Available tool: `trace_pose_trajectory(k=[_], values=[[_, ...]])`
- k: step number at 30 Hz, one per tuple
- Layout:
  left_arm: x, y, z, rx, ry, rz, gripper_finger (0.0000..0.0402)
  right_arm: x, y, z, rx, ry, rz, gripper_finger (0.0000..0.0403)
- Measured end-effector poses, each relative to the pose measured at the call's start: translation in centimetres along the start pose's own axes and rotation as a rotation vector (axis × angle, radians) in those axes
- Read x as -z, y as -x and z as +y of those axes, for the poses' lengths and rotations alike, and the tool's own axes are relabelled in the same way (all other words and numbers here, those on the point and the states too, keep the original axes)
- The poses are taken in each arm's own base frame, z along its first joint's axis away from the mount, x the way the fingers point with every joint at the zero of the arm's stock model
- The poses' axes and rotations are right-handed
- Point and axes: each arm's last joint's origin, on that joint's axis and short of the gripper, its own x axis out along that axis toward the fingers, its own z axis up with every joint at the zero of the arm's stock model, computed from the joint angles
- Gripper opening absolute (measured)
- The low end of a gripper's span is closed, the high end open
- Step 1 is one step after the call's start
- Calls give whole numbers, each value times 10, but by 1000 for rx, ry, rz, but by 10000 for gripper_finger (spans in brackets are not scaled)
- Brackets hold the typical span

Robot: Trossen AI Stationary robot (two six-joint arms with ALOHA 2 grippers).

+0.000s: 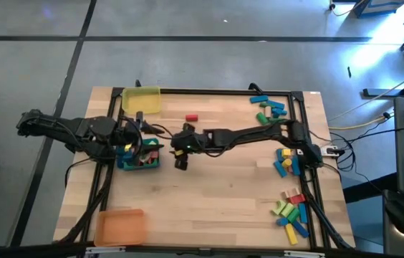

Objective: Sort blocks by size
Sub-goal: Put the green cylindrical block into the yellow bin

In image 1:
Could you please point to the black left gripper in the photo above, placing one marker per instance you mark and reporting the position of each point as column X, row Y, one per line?
column 130, row 136

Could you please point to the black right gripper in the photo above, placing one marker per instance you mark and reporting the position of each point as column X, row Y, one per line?
column 191, row 141

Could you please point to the red arch block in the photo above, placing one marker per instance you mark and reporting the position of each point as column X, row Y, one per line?
column 154, row 155

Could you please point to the blue arch block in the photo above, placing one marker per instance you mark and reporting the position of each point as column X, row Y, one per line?
column 125, row 159

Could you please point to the natural wood cylinder block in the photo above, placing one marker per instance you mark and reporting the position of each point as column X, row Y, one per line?
column 267, row 112

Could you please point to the green plank block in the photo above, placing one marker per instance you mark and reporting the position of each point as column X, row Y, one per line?
column 265, row 105
column 276, row 120

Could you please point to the blue plank block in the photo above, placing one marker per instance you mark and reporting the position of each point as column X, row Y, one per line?
column 279, row 155
column 281, row 110
column 258, row 99
column 280, row 169
column 276, row 104
column 300, row 229
column 295, row 166
column 302, row 213

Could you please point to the blue cylinder block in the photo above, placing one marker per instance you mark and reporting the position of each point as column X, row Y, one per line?
column 282, row 221
column 276, row 114

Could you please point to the yellow cylinder block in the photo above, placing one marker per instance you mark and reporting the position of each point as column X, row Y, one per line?
column 287, row 163

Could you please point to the light green arch block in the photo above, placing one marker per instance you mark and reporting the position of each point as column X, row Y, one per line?
column 279, row 207

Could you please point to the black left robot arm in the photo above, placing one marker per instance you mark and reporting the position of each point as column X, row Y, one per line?
column 80, row 130

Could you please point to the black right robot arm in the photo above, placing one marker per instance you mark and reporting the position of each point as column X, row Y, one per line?
column 252, row 134

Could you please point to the teal plastic bin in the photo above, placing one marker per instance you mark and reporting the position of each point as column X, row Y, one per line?
column 141, row 167

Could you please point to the yellow plastic bin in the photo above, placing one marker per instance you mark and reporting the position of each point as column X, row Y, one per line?
column 141, row 100

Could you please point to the orange plastic bin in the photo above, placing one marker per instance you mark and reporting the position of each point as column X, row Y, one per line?
column 120, row 227

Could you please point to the pink block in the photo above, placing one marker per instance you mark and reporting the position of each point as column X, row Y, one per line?
column 290, row 169

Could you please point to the light green cylinder block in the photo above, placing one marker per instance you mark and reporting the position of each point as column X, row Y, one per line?
column 287, row 209

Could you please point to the yellow plank block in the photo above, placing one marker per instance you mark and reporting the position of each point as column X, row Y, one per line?
column 291, row 234

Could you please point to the black rig beam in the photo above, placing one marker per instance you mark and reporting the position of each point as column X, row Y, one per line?
column 26, row 251

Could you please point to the small black strip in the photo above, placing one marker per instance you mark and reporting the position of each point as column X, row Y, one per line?
column 349, row 71

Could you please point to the black desk leg bar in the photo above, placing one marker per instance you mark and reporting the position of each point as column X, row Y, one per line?
column 395, row 91

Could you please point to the black computer mouse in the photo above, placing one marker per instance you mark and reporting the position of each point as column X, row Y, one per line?
column 399, row 216

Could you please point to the blue box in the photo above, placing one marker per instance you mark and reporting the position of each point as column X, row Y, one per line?
column 377, row 7

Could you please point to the black aluminium table frame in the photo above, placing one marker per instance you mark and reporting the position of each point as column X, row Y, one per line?
column 205, row 92

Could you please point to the silver bracket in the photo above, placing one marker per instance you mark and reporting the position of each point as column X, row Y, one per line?
column 100, row 249
column 304, row 253

